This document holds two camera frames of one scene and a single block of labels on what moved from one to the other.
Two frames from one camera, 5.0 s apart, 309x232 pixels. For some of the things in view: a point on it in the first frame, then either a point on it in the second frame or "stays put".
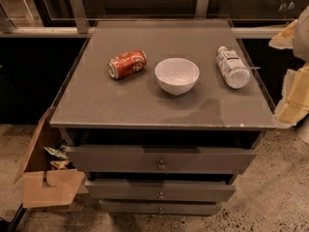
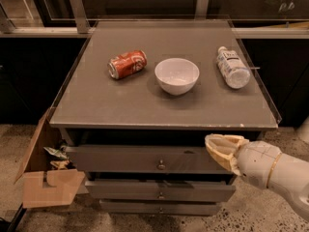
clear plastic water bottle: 233,68 stays put
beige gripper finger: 284,40 → 233,142
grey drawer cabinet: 160,117 stays put
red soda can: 126,64 stays put
